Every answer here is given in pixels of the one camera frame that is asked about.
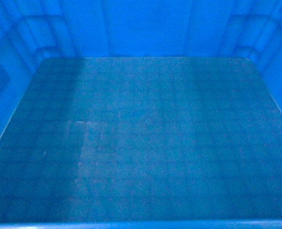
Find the large blue plastic crate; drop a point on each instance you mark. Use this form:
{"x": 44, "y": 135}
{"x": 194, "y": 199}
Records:
{"x": 140, "y": 114}

